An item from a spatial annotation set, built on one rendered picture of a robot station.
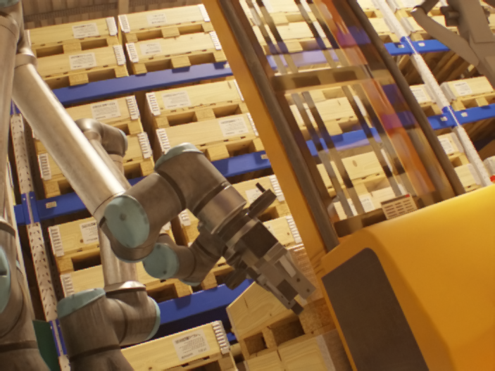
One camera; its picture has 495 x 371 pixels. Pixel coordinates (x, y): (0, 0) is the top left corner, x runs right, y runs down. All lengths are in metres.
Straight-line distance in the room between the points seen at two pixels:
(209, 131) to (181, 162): 2.72
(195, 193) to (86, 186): 0.24
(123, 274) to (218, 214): 0.70
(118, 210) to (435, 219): 0.89
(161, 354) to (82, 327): 1.72
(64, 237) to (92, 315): 1.89
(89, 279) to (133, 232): 2.30
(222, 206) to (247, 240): 0.08
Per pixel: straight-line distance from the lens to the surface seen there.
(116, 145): 1.60
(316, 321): 1.72
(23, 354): 0.89
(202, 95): 3.74
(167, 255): 1.17
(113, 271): 1.47
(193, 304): 3.07
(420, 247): 1.26
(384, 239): 1.23
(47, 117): 1.04
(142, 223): 0.79
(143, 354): 2.98
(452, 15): 1.35
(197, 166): 0.84
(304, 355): 1.92
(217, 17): 2.12
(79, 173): 0.97
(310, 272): 1.74
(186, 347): 3.01
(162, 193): 0.80
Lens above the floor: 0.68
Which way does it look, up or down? 20 degrees up
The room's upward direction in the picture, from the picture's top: 21 degrees counter-clockwise
